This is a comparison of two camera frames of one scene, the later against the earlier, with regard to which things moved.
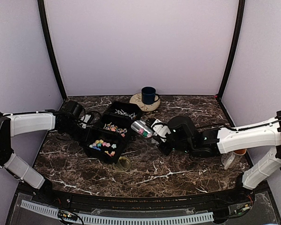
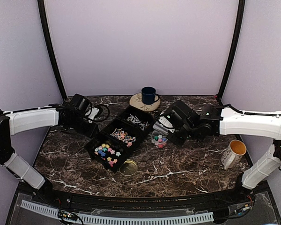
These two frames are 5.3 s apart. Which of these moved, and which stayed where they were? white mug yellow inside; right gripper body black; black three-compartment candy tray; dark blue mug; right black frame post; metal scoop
Moved: metal scoop; black three-compartment candy tray; right gripper body black
Stayed: white mug yellow inside; right black frame post; dark blue mug
